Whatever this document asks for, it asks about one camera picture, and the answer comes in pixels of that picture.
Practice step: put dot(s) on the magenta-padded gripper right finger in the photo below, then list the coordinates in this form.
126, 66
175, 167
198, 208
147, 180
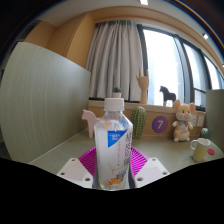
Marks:
151, 170

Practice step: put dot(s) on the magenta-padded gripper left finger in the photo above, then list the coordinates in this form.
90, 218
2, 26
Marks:
75, 170

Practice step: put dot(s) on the clear plastic water bottle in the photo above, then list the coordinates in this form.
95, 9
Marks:
113, 140

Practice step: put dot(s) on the purple round number sign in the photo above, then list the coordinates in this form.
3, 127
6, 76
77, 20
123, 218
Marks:
160, 124

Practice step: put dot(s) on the tall green cactus ornament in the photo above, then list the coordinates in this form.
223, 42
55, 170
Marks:
138, 121

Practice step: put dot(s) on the pink horse figurine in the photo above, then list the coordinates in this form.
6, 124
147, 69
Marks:
90, 121

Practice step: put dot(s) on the yellow and white mug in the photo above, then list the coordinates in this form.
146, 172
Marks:
200, 150

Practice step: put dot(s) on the beige mouse plush toy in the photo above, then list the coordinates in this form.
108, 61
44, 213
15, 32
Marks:
182, 123

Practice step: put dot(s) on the black horse figurine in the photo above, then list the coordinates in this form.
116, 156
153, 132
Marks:
166, 95

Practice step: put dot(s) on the grey-green desk partition panel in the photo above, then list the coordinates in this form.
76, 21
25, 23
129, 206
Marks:
216, 113
43, 100

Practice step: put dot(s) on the wooden hand model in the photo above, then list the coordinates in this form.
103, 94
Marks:
143, 86

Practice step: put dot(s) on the small plant in white pot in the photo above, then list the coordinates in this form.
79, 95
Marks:
116, 93

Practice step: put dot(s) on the dark-framed window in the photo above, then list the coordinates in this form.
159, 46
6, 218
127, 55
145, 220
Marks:
160, 66

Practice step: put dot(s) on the grey pleated curtain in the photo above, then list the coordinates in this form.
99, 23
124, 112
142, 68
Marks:
115, 60

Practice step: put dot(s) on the ceiling lights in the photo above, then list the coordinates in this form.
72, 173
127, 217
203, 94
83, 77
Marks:
144, 1

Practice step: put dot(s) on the white wall socket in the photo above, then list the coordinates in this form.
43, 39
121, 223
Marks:
193, 120
201, 121

